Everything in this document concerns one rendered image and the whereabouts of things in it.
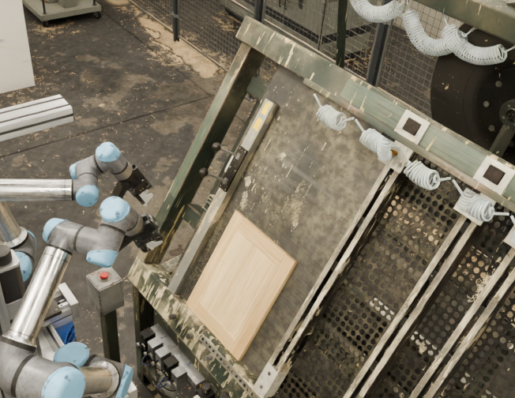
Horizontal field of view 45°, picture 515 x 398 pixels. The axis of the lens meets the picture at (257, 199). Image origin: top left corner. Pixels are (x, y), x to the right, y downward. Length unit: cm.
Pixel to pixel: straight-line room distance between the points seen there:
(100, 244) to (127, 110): 410
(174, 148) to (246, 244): 281
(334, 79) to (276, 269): 76
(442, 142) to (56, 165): 365
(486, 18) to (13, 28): 443
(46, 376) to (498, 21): 187
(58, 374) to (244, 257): 108
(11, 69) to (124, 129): 124
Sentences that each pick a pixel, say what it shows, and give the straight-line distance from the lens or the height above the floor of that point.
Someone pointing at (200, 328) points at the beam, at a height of 90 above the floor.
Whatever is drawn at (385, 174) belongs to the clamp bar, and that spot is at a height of 175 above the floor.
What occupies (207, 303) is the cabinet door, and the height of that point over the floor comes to 96.
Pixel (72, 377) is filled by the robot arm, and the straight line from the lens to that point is 173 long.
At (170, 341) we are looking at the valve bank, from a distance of 284.
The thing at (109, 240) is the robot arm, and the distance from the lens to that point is 177.
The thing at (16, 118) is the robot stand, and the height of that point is 203.
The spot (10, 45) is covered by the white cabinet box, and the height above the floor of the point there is 44.
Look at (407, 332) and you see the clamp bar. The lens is 213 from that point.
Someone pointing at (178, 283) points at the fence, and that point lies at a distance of 277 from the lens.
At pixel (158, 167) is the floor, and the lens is 505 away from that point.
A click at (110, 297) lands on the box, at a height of 85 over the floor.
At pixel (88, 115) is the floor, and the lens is 575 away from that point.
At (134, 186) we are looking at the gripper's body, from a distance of 242.
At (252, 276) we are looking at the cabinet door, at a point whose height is 116.
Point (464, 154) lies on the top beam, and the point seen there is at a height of 193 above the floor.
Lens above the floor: 296
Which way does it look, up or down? 38 degrees down
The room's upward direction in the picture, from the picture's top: 6 degrees clockwise
